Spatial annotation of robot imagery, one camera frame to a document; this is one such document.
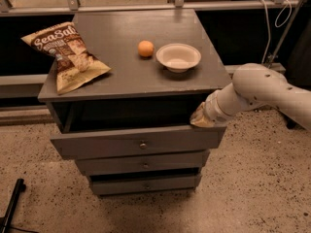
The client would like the black pole on floor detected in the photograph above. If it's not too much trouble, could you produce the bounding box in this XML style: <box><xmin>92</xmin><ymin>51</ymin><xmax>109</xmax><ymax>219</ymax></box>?
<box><xmin>0</xmin><ymin>179</ymin><xmax>26</xmax><ymax>233</ymax></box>

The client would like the grey top drawer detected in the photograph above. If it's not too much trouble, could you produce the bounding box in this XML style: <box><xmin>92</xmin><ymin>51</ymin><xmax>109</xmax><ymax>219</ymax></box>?
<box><xmin>51</xmin><ymin>125</ymin><xmax>225</xmax><ymax>159</ymax></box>

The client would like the metal railing frame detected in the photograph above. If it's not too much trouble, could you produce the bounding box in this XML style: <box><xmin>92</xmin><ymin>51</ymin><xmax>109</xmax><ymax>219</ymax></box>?
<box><xmin>0</xmin><ymin>0</ymin><xmax>311</xmax><ymax>17</ymax></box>

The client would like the orange fruit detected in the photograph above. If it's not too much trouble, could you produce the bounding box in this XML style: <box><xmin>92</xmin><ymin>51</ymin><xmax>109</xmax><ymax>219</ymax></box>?
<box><xmin>138</xmin><ymin>41</ymin><xmax>155</xmax><ymax>57</ymax></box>

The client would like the grey drawer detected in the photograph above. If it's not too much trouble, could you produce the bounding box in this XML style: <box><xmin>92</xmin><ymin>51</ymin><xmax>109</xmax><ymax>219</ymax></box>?
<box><xmin>51</xmin><ymin>125</ymin><xmax>225</xmax><ymax>159</ymax></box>
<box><xmin>76</xmin><ymin>150</ymin><xmax>210</xmax><ymax>176</ymax></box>
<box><xmin>90</xmin><ymin>174</ymin><xmax>201</xmax><ymax>195</ymax></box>

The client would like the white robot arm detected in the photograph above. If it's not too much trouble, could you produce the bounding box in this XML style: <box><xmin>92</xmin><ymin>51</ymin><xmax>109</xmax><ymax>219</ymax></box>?
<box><xmin>190</xmin><ymin>63</ymin><xmax>311</xmax><ymax>130</ymax></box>

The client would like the grey wooden drawer cabinet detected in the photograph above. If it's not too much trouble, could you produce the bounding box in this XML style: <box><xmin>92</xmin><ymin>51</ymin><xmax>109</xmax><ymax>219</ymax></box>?
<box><xmin>39</xmin><ymin>10</ymin><xmax>230</xmax><ymax>186</ymax></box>

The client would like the sea salt chips bag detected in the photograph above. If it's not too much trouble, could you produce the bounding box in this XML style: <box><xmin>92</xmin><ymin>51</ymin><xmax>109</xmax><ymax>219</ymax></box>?
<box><xmin>21</xmin><ymin>21</ymin><xmax>111</xmax><ymax>94</ymax></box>

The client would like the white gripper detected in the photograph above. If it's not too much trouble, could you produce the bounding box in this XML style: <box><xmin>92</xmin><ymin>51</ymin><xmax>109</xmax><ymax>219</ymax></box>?
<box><xmin>190</xmin><ymin>90</ymin><xmax>233</xmax><ymax>128</ymax></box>

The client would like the grey bottom drawer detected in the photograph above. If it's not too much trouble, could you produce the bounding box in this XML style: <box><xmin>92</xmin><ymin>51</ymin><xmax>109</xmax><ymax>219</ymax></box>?
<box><xmin>90</xmin><ymin>174</ymin><xmax>201</xmax><ymax>195</ymax></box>

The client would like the white paper bowl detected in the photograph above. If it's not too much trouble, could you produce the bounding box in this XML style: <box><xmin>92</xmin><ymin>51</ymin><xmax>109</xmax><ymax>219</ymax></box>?
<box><xmin>155</xmin><ymin>44</ymin><xmax>201</xmax><ymax>73</ymax></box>

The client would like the grey middle drawer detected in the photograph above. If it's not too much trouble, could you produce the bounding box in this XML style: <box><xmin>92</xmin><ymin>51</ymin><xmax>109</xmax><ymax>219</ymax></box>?
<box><xmin>76</xmin><ymin>150</ymin><xmax>210</xmax><ymax>176</ymax></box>

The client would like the metal tripod stand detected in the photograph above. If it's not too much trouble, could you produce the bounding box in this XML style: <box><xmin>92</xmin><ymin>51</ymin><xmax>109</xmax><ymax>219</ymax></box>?
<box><xmin>260</xmin><ymin>0</ymin><xmax>306</xmax><ymax>68</ymax></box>

